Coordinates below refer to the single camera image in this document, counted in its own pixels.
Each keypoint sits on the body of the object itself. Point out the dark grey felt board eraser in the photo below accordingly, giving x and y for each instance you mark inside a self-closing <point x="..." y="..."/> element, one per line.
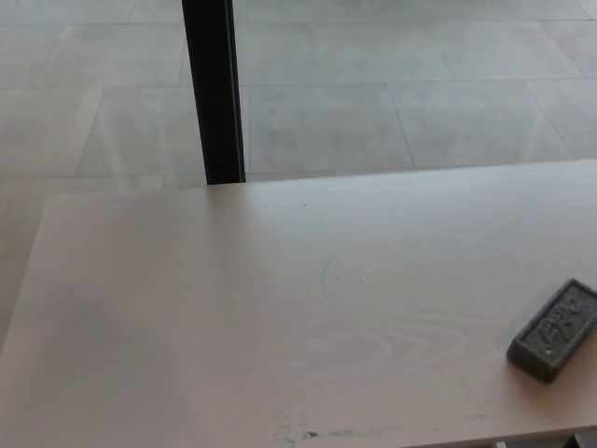
<point x="552" y="333"/>

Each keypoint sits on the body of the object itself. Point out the black vertical metal post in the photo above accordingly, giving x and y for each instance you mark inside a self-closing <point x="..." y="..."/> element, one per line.
<point x="214" y="93"/>

